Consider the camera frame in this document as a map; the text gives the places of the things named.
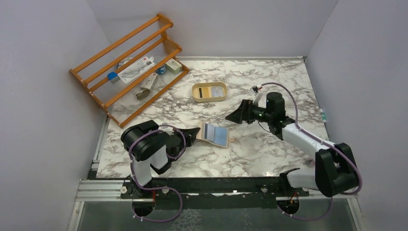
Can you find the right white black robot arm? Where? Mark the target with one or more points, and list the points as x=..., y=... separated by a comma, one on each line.
x=334, y=172

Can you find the blue white tape roll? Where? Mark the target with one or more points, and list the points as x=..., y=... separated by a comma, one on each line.
x=161, y=69

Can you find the grey white stapler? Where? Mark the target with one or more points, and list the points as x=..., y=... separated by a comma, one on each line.
x=146, y=86

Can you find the grey card with black stripe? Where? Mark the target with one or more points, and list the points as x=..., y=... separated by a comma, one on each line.
x=209, y=132

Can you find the orange wooden shelf rack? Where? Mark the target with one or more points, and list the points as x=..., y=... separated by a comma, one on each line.
x=119, y=100

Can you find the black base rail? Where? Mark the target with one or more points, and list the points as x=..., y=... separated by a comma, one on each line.
x=193, y=193

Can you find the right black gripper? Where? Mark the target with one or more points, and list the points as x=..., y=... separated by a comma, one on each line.
x=248, y=109

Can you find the white flat package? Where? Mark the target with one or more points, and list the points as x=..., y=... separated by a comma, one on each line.
x=136, y=69

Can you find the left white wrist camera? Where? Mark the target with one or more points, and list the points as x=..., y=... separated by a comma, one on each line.
x=166, y=127

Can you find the grey blue credit card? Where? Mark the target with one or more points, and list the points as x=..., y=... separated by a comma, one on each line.
x=217, y=91

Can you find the green white wall item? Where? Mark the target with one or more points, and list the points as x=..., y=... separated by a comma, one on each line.
x=323, y=115

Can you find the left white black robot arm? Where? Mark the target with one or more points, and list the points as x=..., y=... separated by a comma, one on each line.
x=154, y=147

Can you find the blue capped item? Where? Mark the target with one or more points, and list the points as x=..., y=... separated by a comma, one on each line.
x=113, y=77

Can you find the beige leather card holder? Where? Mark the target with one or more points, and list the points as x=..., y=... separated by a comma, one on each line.
x=200, y=136

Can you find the beige oval tray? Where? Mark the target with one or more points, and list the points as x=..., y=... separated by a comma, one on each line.
x=194, y=91

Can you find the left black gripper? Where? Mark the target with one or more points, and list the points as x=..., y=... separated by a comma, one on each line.
x=186, y=137

